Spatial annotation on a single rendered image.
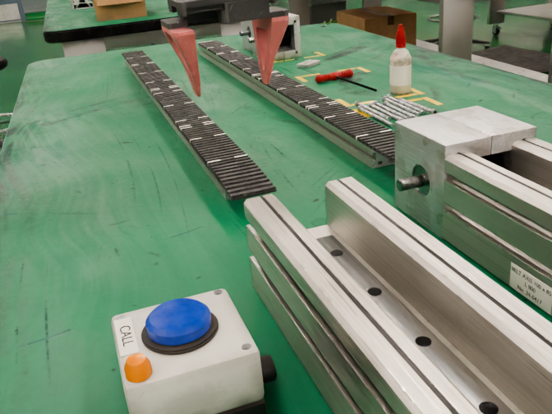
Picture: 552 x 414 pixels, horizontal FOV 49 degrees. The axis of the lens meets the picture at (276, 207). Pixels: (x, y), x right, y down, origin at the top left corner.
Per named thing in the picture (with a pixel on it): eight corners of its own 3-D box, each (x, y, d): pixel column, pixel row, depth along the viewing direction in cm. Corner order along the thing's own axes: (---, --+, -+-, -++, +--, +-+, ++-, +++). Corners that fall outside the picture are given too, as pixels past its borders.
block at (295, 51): (243, 57, 151) (239, 17, 147) (286, 50, 154) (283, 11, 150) (257, 63, 142) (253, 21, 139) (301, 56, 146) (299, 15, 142)
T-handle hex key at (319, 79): (313, 83, 120) (313, 74, 119) (351, 75, 123) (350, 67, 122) (355, 99, 107) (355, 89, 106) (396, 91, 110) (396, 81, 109)
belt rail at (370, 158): (199, 54, 160) (197, 42, 159) (213, 52, 161) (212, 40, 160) (371, 168, 77) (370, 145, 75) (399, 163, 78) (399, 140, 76)
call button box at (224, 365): (126, 385, 43) (108, 310, 40) (256, 347, 46) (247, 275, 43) (142, 469, 36) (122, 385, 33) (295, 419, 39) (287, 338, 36)
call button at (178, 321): (144, 330, 40) (140, 304, 39) (204, 314, 41) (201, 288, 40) (155, 366, 36) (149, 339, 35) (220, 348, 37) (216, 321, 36)
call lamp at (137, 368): (124, 370, 35) (120, 352, 35) (149, 362, 36) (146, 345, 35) (127, 385, 34) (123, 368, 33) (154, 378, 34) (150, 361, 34)
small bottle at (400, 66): (407, 96, 106) (407, 25, 101) (386, 94, 108) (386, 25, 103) (414, 90, 109) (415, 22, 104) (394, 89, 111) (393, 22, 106)
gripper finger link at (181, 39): (251, 94, 64) (241, 1, 61) (185, 106, 62) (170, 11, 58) (232, 82, 70) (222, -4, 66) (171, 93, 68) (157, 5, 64)
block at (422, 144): (374, 210, 66) (373, 125, 62) (472, 186, 69) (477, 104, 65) (420, 246, 58) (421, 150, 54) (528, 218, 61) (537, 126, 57)
